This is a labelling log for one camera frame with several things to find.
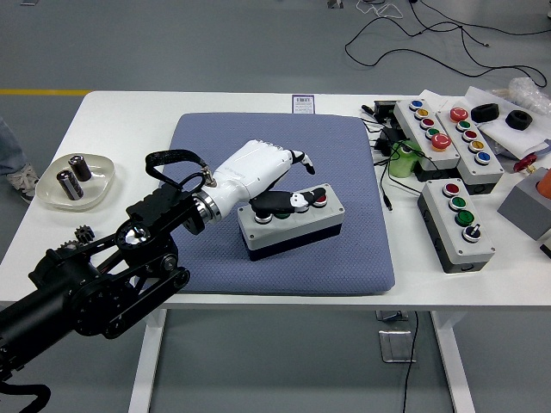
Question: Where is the four-button box with selector switch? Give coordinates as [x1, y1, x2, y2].
[416, 178, 496, 274]

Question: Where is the green plastic cup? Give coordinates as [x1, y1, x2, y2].
[388, 140, 423, 178]

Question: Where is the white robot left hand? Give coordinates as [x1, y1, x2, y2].
[210, 138, 331, 215]

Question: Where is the blue-grey padded mat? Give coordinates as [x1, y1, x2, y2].
[159, 112, 396, 296]

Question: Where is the black cable under table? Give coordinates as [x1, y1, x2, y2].
[402, 310, 419, 413]

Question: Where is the person's leg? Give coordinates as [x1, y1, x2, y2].
[0, 114, 25, 177]

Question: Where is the white floor cable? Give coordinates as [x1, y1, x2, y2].
[356, 0, 405, 21]

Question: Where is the black cable with plug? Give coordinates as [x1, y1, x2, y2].
[360, 104, 425, 212]

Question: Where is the beige shallow dish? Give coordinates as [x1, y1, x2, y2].
[34, 153, 115, 212]

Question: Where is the black floor cable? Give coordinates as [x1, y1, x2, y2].
[344, 0, 550, 87]

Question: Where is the person's shoe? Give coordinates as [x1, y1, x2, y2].
[5, 163, 40, 204]

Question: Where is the black cylinder with silver top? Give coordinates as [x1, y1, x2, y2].
[68, 155, 93, 182]
[56, 170, 84, 200]

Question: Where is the red handle part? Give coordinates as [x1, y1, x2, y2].
[512, 152, 539, 174]

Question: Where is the clear bubble wrap bag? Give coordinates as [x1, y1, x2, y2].
[490, 77, 551, 115]

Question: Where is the grey block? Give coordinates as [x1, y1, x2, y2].
[497, 167, 551, 242]

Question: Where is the white foam sheet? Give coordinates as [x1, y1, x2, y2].
[464, 85, 551, 161]

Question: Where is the orange object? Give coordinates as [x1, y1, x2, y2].
[535, 166, 551, 197]

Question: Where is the metal floor plate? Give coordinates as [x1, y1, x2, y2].
[377, 329, 418, 364]

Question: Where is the white table leg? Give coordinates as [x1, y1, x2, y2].
[430, 310, 477, 413]
[127, 307, 168, 413]

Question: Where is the white barcode label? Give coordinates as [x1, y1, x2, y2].
[292, 94, 316, 115]

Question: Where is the five-button box with mushroom button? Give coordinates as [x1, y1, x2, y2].
[435, 106, 505, 195]
[393, 99, 461, 182]

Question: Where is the four-button grey control box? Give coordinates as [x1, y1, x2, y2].
[236, 183, 346, 262]

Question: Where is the small black electronic device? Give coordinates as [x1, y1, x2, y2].
[372, 101, 399, 124]

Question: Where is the black power adapter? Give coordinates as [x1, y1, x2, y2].
[373, 127, 406, 156]

